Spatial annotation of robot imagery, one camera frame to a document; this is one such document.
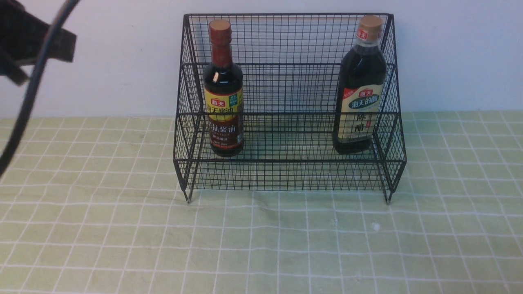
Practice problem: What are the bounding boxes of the black cable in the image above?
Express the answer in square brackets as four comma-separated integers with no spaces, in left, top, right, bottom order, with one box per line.
[0,0,81,178]

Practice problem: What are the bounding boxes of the soy sauce bottle red cap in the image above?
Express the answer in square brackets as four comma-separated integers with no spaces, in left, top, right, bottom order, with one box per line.
[203,19,244,158]

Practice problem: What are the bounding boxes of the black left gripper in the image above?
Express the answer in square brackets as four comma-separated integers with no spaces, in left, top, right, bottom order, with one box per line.
[0,0,51,86]

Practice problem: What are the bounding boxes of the dark vinegar bottle tan cap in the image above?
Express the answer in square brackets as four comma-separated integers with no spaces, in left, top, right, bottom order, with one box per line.
[332,15,387,154]

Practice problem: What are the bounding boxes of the black wire mesh rack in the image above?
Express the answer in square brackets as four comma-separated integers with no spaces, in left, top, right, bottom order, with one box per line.
[172,13,407,203]

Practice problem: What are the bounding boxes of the green checkered tablecloth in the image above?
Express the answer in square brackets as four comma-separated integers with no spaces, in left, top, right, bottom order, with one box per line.
[0,111,523,294]

